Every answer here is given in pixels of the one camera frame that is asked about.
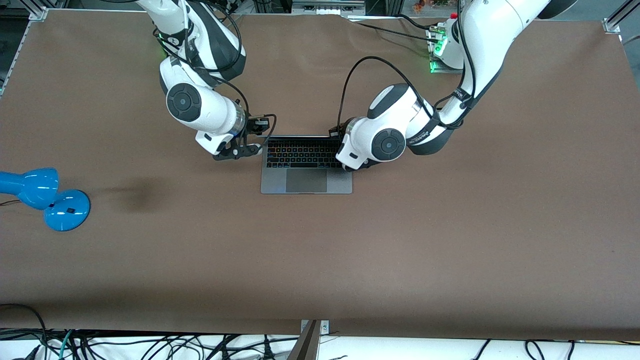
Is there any grey laptop with black keyboard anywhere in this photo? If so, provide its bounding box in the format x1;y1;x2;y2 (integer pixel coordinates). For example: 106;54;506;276
260;135;353;195

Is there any grey box with sockets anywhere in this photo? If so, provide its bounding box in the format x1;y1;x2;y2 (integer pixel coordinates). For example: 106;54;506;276
292;0;366;16

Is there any brown table cloth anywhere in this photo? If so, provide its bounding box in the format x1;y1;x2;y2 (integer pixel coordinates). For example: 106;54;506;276
0;10;640;341

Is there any dark metal bar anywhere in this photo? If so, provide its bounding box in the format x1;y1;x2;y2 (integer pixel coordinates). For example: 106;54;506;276
287;320;322;360

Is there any blue desk lamp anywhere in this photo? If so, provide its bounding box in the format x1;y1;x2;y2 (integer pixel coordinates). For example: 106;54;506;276
0;167;92;232

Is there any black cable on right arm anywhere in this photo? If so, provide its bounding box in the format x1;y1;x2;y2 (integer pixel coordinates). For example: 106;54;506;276
150;0;278;151

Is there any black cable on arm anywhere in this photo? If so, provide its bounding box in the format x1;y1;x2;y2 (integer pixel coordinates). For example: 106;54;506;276
150;0;278;151
336;0;478;143

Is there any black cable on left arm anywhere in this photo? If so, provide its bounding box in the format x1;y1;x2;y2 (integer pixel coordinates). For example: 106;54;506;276
336;0;478;143

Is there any black cable on cloth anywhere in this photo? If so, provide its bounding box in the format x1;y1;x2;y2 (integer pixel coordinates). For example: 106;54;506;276
356;21;432;42
397;14;438;31

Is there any small aluminium bracket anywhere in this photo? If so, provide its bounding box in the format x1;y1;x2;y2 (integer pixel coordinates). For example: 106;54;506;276
300;320;331;335

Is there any aluminium frame profile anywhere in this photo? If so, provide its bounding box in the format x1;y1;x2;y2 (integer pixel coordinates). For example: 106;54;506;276
20;0;48;21
602;0;640;35

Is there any aluminium table edge rail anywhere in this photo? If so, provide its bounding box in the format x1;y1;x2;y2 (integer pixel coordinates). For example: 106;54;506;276
0;20;31;96

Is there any teal cable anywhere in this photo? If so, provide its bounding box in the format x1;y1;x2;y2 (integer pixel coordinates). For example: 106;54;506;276
57;329;76;360

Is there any black looped floor cable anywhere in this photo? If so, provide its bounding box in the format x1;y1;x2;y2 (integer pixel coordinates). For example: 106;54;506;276
0;303;48;360

